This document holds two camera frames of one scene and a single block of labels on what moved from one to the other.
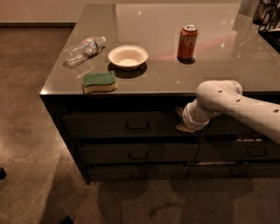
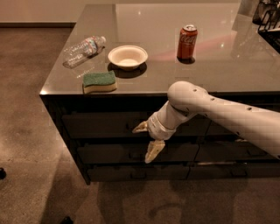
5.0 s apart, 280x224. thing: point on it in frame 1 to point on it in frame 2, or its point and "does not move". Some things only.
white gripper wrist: (187, 119) to (159, 128)
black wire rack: (267, 16) does not move
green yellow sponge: (99, 82) does not move
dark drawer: (98, 124) does not move
